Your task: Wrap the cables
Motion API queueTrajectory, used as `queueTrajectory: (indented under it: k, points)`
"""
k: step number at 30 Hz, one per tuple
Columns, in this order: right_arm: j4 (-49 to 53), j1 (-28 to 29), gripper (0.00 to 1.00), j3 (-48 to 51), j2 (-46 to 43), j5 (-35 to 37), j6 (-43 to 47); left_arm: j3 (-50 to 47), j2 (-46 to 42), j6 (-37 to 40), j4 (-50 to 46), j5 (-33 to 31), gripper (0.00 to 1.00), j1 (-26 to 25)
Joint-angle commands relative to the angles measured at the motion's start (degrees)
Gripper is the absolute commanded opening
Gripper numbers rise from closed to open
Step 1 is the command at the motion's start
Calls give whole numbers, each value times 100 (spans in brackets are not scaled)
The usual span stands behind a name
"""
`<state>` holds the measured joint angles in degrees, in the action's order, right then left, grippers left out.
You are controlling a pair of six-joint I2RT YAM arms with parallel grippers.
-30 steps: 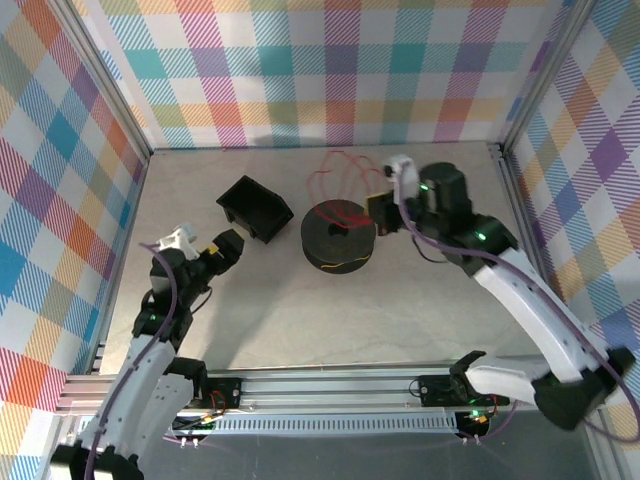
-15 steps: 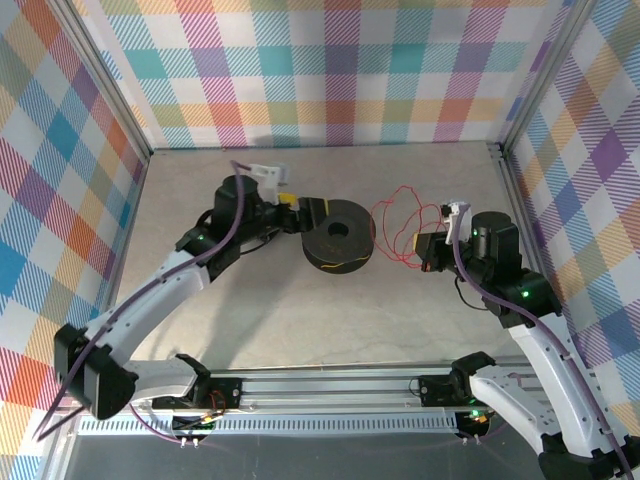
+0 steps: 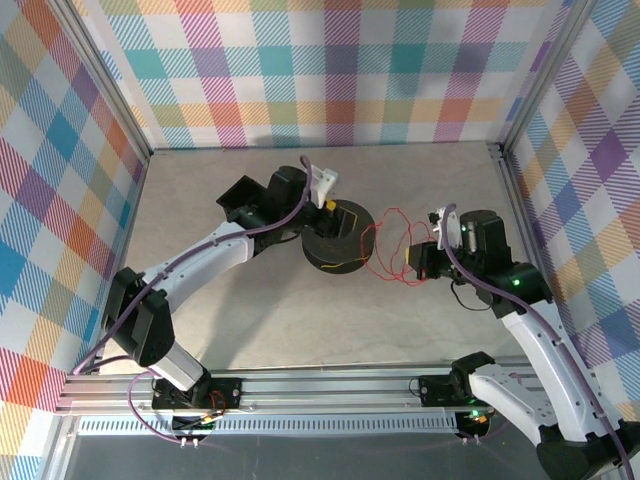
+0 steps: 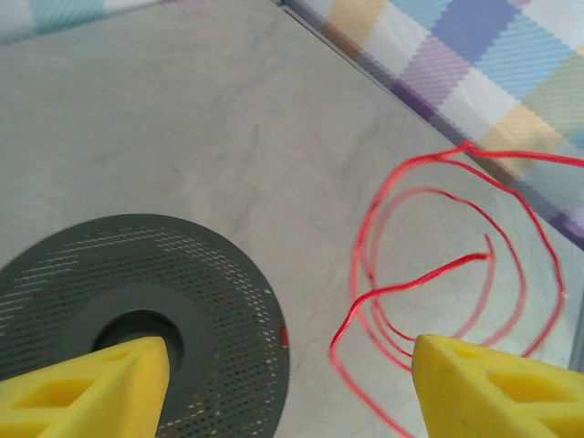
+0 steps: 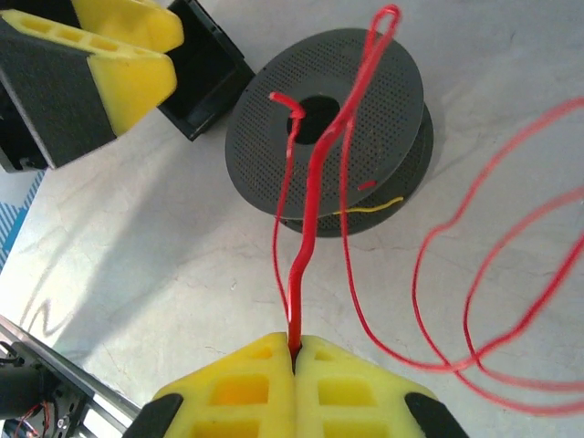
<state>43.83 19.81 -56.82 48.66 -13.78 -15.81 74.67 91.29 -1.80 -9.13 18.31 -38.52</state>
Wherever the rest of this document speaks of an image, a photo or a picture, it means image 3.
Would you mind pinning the aluminium table side rail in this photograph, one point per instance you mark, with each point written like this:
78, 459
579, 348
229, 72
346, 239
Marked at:
510, 185
127, 235

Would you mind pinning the long aluminium base rail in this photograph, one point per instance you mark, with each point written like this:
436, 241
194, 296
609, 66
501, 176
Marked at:
325, 390

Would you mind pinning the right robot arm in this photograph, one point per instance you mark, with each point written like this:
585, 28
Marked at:
535, 340

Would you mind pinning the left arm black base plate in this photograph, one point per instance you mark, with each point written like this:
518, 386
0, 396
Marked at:
227, 390

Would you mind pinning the aluminium frame post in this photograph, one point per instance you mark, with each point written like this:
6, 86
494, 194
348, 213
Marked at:
550, 65
100, 75

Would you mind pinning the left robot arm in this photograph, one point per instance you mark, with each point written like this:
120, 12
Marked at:
200, 255

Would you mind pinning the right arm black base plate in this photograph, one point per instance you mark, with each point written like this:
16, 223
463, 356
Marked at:
432, 390

